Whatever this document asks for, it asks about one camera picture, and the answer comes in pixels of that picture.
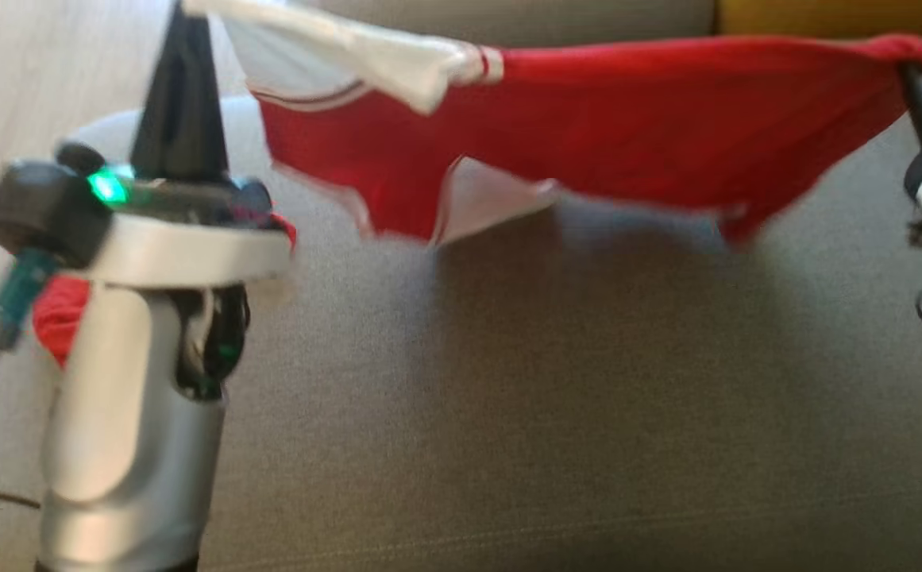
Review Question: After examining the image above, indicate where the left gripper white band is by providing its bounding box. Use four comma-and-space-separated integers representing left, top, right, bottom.
83, 0, 296, 288

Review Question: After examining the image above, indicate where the red shorts white stripe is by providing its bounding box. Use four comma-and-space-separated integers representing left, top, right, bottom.
32, 213, 299, 370

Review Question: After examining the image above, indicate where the red basketball jersey number 23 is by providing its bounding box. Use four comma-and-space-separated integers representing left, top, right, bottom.
181, 0, 922, 249

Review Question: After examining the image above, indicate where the yellow cushion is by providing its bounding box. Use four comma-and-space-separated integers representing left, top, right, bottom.
713, 0, 922, 41

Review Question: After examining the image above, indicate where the grey sofa back cushion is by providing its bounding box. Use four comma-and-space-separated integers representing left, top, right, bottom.
302, 0, 717, 47

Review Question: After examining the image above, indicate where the grey fabric sofa seat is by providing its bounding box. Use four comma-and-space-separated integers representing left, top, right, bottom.
0, 95, 922, 572

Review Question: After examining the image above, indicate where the teal plug black camera cable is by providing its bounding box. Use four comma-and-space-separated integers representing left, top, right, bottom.
0, 246, 60, 511

